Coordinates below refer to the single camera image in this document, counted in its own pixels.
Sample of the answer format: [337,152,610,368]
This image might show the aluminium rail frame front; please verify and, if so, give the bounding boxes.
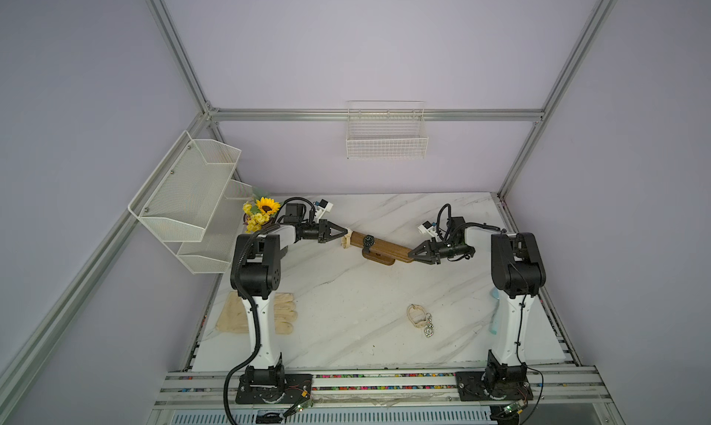
[148,364,624,424]

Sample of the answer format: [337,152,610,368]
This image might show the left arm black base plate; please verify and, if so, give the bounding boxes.
[234,371,313,405]

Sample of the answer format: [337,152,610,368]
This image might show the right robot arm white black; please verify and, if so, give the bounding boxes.
[408,217,546,400]

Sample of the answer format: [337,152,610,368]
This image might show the light blue small object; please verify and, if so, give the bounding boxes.
[489,288,500,335]

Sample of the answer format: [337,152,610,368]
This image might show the beige work glove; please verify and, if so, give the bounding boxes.
[216,292,298,335]

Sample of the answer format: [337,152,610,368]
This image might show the sunflower bouquet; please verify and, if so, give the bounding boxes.
[243,190,281,234]

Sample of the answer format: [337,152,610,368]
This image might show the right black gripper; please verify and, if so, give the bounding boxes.
[409,239,471,265]

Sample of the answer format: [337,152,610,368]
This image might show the white mesh shelf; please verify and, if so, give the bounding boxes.
[128,132,241,243]
[177,180,254,274]

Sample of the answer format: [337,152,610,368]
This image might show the wooden watch stand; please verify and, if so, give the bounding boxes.
[351,232,413,266]

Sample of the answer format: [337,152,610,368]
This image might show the beige band watch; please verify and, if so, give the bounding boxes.
[342,229,353,248]

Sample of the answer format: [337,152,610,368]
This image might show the white wire wall basket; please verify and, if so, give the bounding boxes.
[346,100,429,160]

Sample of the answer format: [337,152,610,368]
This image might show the beige bracelet with charms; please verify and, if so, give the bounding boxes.
[405,303,435,339]

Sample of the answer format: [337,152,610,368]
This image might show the lower white mesh shelf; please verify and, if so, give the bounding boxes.
[177,180,254,274]

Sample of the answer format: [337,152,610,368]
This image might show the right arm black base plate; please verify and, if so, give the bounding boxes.
[455,371,533,402]

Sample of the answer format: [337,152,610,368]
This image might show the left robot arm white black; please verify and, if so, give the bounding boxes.
[222,197,348,424]

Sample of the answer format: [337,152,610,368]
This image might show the upper white mesh shelf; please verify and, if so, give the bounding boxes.
[128,132,241,243]

